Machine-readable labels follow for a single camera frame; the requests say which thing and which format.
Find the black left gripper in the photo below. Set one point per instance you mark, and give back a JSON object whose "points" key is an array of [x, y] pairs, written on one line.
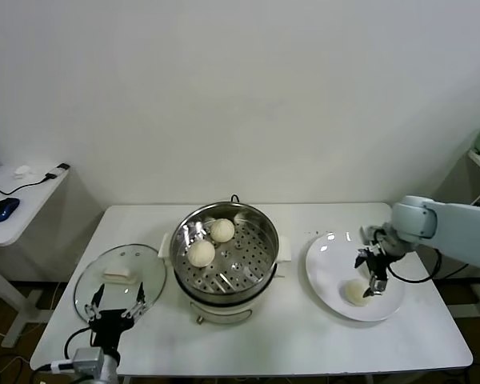
{"points": [[110, 326]]}

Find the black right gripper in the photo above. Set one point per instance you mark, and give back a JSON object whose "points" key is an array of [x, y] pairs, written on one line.
{"points": [[377, 266]]}

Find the white steamed baozi bun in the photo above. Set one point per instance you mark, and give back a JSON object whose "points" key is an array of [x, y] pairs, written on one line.
{"points": [[202, 254], [223, 230], [356, 293]]}

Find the glass pot lid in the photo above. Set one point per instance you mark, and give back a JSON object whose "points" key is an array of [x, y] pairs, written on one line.
{"points": [[144, 272]]}

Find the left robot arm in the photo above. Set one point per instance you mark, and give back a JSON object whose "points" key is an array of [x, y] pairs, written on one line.
{"points": [[110, 368]]}

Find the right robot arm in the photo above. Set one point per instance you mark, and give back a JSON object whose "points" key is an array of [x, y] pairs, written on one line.
{"points": [[456, 228]]}

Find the stainless steel steamer basket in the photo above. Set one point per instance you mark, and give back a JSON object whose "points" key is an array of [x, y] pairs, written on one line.
{"points": [[240, 272]]}

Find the white round plate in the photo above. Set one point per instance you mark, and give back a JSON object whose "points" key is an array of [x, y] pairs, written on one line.
{"points": [[332, 272]]}

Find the white electric cooker base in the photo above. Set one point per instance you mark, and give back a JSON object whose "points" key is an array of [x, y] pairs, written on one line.
{"points": [[220, 314]]}

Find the white side desk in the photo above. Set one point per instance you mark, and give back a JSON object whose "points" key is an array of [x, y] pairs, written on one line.
{"points": [[24, 200]]}

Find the blue computer mouse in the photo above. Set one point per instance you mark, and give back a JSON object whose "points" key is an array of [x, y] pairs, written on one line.
{"points": [[5, 209]]}

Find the small white crumpled object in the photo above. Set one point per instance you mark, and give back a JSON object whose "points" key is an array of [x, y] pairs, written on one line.
{"points": [[24, 172]]}

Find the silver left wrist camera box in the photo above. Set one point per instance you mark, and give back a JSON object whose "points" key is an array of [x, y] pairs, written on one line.
{"points": [[89, 361]]}

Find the white wrist camera plug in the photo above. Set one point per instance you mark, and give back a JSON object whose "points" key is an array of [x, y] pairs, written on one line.
{"points": [[62, 365]]}

